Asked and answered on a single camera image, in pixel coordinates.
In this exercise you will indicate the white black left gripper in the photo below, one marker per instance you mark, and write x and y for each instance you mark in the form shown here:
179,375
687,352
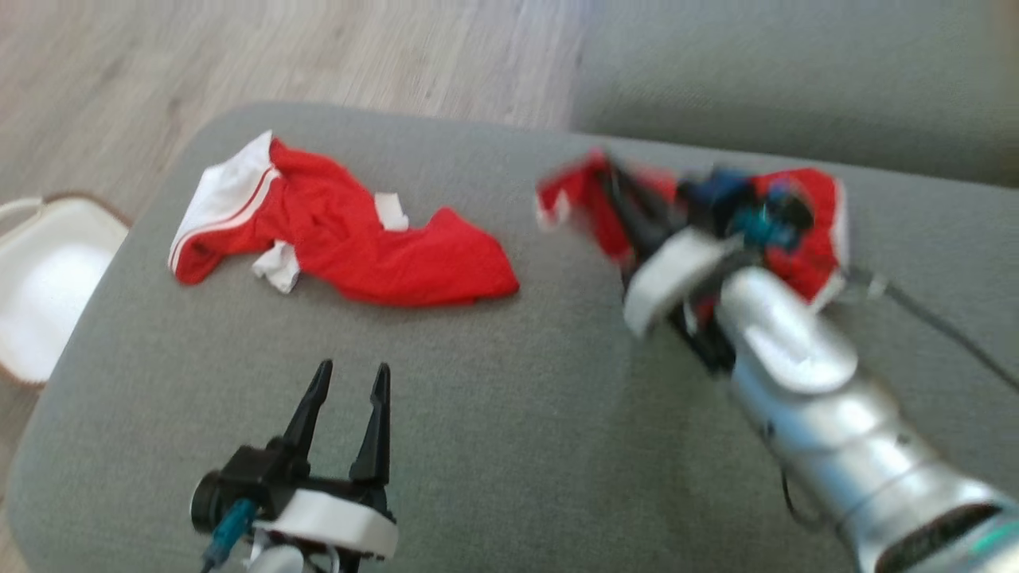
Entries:
342,521

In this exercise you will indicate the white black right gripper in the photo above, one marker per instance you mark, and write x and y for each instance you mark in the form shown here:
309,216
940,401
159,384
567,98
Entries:
673,274

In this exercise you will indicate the red white-trimmed shorts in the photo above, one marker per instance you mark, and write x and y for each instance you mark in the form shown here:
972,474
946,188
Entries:
816,231

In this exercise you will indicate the red white basketball jersey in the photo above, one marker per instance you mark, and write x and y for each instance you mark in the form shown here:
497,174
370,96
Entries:
350,239

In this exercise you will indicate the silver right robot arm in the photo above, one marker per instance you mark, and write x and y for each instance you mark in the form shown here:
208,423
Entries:
836,422

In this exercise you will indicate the grey sofa seat cushion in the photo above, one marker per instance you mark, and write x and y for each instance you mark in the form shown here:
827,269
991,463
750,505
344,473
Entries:
517,414

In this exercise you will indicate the grey sofa back cushion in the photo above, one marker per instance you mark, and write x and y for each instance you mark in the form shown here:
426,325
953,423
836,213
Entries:
796,72

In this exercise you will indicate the white laundry basket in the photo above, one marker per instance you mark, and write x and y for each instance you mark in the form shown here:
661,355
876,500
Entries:
48,286

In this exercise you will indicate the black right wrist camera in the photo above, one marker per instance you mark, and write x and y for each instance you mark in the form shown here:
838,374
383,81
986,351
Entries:
748,207

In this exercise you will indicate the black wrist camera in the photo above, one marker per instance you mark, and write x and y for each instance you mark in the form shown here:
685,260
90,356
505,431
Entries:
748,207
247,481

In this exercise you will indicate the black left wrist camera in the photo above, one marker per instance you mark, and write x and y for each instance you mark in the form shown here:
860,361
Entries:
247,481

